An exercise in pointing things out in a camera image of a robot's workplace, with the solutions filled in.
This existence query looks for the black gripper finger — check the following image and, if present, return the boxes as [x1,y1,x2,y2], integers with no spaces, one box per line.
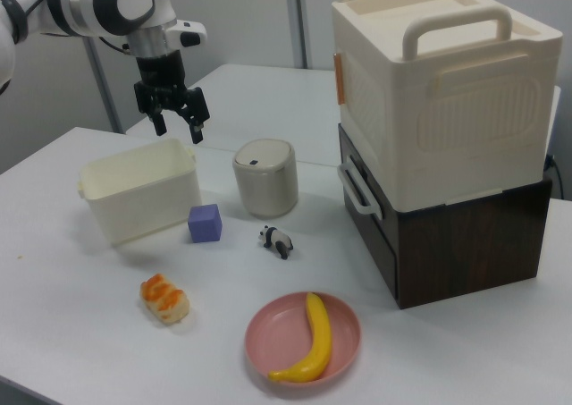
[136,92,169,136]
[178,88,210,146]

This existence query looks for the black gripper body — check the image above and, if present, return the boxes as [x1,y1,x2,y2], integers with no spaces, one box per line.
[133,49,208,115]

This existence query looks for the purple cube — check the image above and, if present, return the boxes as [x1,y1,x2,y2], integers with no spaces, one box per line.
[187,203,223,244]

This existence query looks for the cream open plastic box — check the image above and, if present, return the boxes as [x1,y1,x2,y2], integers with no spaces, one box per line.
[76,138,204,247]

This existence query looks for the beige small trash can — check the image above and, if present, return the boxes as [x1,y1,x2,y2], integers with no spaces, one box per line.
[231,138,299,220]

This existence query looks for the toy panda figure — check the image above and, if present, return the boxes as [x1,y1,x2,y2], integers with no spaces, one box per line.
[257,224,295,260]

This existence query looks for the toy bread with orange stripes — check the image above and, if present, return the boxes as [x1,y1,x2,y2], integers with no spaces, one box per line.
[139,273,191,327]

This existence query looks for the pink plate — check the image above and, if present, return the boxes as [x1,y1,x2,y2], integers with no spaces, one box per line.
[244,291,362,386]

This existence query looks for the yellow toy banana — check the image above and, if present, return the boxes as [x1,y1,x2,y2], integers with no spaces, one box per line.
[267,291,333,384]

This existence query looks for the dark wood drawer cabinet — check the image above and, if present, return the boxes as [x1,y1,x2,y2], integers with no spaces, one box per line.
[337,122,554,310]

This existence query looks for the cream storage container with handles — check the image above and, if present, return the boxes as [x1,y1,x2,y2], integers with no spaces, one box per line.
[331,0,564,211]

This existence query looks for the black cable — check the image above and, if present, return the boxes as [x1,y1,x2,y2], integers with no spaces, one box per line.
[543,153,565,198]

